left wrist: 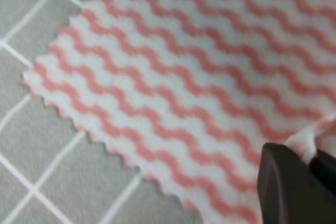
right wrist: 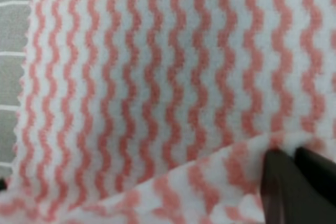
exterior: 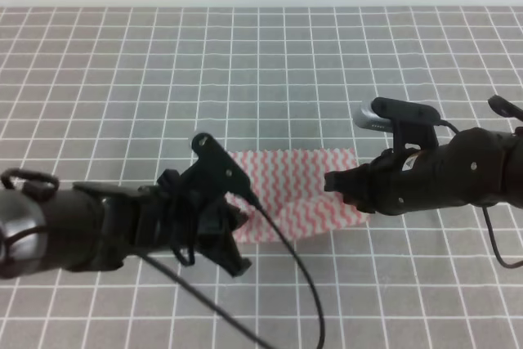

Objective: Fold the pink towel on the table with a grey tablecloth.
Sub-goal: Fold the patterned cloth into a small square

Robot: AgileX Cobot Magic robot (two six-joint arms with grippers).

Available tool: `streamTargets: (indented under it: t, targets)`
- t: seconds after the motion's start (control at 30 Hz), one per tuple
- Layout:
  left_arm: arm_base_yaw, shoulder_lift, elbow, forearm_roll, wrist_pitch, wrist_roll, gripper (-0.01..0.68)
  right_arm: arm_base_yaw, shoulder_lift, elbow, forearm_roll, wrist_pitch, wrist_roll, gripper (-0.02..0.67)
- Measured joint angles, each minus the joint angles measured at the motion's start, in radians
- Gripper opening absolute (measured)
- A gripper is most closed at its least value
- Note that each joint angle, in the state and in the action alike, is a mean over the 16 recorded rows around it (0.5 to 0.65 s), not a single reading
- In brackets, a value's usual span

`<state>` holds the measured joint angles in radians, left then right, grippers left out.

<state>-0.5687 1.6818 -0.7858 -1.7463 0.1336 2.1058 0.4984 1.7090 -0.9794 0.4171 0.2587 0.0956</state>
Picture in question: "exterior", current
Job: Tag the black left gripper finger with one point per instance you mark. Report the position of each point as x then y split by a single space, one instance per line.
231 218
223 251

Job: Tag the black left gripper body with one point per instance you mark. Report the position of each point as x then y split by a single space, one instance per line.
184 212

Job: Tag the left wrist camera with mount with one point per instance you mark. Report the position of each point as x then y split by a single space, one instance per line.
215 173

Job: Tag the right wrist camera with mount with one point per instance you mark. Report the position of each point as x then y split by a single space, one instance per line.
409 123

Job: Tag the pink striped towel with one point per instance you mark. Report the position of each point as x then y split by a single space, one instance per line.
290 187

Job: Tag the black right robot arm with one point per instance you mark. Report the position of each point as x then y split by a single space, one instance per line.
477 167

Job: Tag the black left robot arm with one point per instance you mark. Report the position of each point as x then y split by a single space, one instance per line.
95 226

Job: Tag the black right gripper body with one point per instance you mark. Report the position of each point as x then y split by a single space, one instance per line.
404 182

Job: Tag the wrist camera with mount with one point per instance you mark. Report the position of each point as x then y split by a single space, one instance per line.
215 173
409 123

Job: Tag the grey checked tablecloth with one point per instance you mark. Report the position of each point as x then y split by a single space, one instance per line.
114 94

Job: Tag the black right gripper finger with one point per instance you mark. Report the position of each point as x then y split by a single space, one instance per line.
348 181
363 202

